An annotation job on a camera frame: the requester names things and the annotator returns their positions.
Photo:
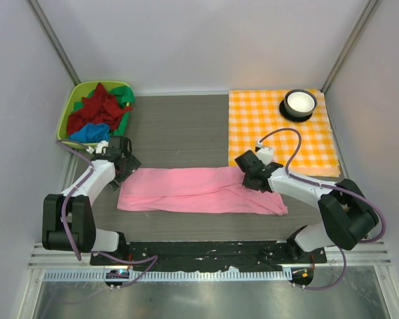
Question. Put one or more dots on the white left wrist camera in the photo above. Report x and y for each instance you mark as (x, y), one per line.
(98, 148)

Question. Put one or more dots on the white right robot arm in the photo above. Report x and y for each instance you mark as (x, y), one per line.
(346, 216)

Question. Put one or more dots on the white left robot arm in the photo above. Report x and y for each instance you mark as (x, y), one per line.
(68, 221)

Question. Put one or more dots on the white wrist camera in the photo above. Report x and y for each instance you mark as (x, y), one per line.
(264, 153)
(98, 148)

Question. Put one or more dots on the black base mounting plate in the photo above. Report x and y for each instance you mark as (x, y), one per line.
(212, 256)

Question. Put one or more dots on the green t shirt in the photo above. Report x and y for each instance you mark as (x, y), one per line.
(100, 105)

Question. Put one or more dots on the pink t shirt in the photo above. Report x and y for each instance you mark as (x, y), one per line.
(196, 190)

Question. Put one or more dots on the white bowl with dark rim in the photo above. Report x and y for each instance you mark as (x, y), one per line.
(298, 105)

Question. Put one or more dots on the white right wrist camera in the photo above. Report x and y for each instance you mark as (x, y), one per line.
(264, 153)

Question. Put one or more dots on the lime green plastic basket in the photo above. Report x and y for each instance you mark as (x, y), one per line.
(95, 111)

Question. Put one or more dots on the blue t shirt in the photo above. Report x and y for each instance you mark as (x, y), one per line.
(91, 133)

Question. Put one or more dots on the white slotted cable duct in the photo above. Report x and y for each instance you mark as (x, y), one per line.
(118, 275)

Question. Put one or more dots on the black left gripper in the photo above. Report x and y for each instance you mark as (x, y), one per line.
(127, 167)

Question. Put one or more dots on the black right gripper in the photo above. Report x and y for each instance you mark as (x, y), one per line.
(251, 176)

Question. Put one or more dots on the dark red t shirt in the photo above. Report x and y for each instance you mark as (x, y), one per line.
(78, 92)

